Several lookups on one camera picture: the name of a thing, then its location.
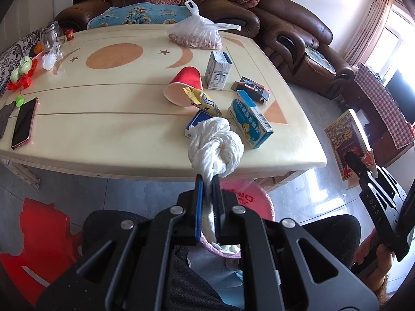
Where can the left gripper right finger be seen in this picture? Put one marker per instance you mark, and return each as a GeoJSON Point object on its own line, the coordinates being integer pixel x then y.
{"type": "Point", "coordinates": [284, 266]}

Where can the white blue milk carton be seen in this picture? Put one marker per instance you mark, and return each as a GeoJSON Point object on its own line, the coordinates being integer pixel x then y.
{"type": "Point", "coordinates": [218, 69]}

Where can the black small box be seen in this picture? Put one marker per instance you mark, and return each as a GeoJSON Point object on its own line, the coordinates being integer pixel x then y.
{"type": "Point", "coordinates": [255, 90]}

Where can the red plastic stool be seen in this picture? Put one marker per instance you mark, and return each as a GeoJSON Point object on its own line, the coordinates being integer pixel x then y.
{"type": "Point", "coordinates": [49, 249]}

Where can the black trousers leg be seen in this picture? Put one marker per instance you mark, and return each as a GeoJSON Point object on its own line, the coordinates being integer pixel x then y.
{"type": "Point", "coordinates": [197, 272]}

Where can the blue floral seat cover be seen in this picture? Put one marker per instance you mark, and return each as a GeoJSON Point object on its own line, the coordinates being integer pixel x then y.
{"type": "Point", "coordinates": [141, 13]}

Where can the beige curtain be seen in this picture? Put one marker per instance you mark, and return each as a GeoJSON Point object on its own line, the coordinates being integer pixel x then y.
{"type": "Point", "coordinates": [368, 33]}

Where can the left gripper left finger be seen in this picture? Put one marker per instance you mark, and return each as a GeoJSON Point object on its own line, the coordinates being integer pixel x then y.
{"type": "Point", "coordinates": [131, 262]}

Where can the crumpled clear plastic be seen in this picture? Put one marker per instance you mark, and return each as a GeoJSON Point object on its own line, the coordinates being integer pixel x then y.
{"type": "Point", "coordinates": [50, 58]}

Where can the smartphone pink case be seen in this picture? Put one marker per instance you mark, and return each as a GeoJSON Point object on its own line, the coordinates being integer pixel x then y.
{"type": "Point", "coordinates": [24, 122]}

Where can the light blue medicine box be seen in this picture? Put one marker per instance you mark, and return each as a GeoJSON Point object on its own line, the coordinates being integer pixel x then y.
{"type": "Point", "coordinates": [251, 122]}

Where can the gold purple long carton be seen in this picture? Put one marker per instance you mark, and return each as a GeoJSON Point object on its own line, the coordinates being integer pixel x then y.
{"type": "Point", "coordinates": [345, 135]}

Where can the green fruits red tray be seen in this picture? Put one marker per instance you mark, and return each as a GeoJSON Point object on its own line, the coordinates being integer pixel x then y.
{"type": "Point", "coordinates": [21, 76]}

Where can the plastic bag of peanuts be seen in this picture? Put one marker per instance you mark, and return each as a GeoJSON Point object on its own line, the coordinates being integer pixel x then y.
{"type": "Point", "coordinates": [198, 32]}

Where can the glass jar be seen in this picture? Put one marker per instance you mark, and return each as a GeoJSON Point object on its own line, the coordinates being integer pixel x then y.
{"type": "Point", "coordinates": [52, 37]}

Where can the green small clip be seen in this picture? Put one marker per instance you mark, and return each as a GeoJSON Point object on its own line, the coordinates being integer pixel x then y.
{"type": "Point", "coordinates": [19, 101]}

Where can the yellow snack wrapper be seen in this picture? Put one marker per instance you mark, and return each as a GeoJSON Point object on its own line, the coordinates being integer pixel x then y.
{"type": "Point", "coordinates": [202, 101]}

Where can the blue white box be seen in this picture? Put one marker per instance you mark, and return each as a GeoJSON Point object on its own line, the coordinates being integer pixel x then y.
{"type": "Point", "coordinates": [200, 116]}

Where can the white twisted tissue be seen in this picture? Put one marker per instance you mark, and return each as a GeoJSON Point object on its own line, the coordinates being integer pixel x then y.
{"type": "Point", "coordinates": [214, 150]}

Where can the small red cap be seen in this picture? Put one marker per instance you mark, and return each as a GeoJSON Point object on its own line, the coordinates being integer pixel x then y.
{"type": "Point", "coordinates": [69, 34]}

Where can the checkered cloth side table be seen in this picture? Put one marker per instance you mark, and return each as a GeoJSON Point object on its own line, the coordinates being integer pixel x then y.
{"type": "Point", "coordinates": [398, 138]}

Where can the red paper cup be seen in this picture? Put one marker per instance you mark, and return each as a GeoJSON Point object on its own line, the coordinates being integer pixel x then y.
{"type": "Point", "coordinates": [186, 77]}

